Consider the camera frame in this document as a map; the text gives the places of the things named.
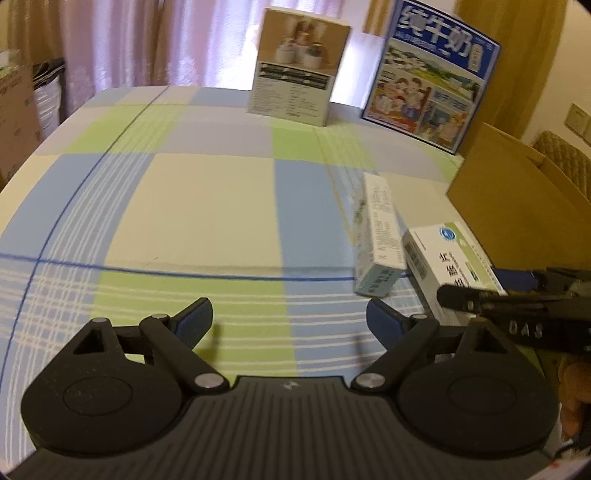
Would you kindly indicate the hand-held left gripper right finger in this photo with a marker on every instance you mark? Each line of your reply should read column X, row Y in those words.
column 383, row 321

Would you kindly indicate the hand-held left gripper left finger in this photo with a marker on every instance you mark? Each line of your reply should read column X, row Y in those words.
column 194, row 321

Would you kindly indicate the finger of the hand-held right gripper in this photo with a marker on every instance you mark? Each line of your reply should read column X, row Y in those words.
column 461, row 296
column 517, row 279

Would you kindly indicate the white blue-logo medicine box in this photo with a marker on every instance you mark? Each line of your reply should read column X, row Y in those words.
column 443, row 258

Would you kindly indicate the large brown cardboard box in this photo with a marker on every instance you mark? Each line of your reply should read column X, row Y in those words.
column 508, row 207

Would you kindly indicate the long narrow white medicine box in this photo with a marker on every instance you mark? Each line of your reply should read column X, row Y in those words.
column 378, row 230

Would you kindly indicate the checkered tablecloth desktop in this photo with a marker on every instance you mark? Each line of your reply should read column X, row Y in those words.
column 184, row 207

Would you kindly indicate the person's right hand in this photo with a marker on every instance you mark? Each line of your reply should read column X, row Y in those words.
column 575, row 401

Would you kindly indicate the quilted brown chair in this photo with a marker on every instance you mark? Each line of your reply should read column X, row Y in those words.
column 565, row 157

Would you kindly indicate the blue illustrated milk carton box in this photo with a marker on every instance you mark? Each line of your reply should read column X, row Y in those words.
column 429, row 78

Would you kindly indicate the tan curtain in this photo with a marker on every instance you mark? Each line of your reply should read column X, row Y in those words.
column 512, row 60

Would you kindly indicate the black and white bag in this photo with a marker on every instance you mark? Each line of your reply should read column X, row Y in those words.
column 48, row 99

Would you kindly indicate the open brown cardboard carton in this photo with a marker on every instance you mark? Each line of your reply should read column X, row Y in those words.
column 16, row 120

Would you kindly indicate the white humidifier product box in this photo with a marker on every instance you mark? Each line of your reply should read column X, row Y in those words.
column 295, row 64

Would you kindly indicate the pink sheer curtain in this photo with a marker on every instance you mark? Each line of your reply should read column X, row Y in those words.
column 184, row 41

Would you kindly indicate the wall switch plate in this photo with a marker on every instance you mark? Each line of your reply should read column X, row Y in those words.
column 579, row 122

